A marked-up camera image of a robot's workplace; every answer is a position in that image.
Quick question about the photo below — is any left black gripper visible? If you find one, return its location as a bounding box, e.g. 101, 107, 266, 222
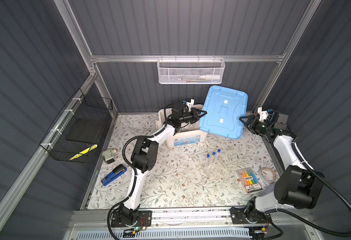
177, 108, 206, 125

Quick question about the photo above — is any white plastic storage bin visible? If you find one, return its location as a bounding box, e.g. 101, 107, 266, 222
156, 104, 208, 148

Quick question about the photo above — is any blue plastic bin lid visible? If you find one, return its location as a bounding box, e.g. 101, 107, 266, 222
199, 86, 248, 139

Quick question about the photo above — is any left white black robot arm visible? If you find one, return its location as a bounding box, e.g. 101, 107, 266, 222
112, 101, 207, 226

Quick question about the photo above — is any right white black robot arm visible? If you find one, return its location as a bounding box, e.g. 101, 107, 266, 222
239, 109, 323, 223

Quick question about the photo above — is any white bottle in basket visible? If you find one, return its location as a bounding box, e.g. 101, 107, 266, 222
199, 75, 221, 81

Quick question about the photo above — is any clear plastic well plate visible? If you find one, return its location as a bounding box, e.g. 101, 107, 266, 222
202, 157, 230, 179

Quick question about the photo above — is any floral patterned table mat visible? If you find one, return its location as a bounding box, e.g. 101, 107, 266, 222
87, 114, 279, 210

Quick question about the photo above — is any pack of coloured markers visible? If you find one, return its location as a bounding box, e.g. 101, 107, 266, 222
235, 168, 262, 194

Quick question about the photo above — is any grey cloth roll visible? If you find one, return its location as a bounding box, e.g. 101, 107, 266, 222
255, 182, 276, 208

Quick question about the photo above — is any blue stapler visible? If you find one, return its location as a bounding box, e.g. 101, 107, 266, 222
101, 164, 127, 187

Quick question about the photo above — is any grey green box device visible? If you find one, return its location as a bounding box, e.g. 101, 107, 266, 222
102, 149, 118, 164

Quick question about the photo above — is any white wire mesh basket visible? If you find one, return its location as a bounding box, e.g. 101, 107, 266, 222
157, 57, 225, 85

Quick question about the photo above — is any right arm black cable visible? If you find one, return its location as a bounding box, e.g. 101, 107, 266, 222
265, 140, 351, 238

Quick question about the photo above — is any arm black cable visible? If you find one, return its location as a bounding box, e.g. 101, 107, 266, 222
265, 140, 351, 238
107, 103, 176, 240

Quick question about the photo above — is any black wire wall basket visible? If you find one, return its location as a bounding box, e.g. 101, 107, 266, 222
40, 90, 114, 164

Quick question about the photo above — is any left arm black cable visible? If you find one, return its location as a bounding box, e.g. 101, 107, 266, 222
107, 103, 176, 240

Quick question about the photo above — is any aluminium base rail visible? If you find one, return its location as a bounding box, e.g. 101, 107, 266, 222
64, 206, 314, 232

